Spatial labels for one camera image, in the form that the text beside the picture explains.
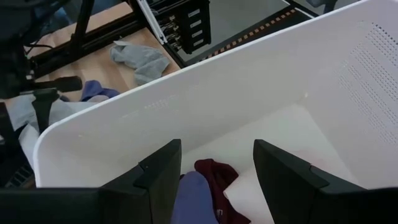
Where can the white plastic storage bin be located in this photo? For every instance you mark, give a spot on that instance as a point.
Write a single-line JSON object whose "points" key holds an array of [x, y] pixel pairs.
{"points": [[248, 93]]}

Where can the small maroon garment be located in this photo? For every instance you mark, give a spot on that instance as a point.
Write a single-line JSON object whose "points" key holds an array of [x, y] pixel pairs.
{"points": [[220, 180]]}

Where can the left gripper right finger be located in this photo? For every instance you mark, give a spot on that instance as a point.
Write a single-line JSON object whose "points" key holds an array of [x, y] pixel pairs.
{"points": [[295, 199]]}

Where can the blue sock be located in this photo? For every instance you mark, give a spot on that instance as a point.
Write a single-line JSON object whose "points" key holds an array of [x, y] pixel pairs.
{"points": [[93, 88], [192, 202]]}

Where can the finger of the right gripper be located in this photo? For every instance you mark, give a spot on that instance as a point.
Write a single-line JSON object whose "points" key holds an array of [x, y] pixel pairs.
{"points": [[43, 109]]}

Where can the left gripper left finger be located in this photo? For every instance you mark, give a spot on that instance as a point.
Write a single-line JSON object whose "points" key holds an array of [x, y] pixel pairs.
{"points": [[77, 207]]}

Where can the grey socks with white tag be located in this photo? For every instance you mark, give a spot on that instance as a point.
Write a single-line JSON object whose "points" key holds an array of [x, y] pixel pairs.
{"points": [[143, 60]]}

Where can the black drawer cabinet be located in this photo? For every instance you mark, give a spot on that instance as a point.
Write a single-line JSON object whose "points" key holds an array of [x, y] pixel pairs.
{"points": [[186, 28]]}

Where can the black mat with hazard stripes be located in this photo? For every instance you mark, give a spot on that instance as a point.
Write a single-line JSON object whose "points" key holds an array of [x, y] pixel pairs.
{"points": [[248, 32]]}

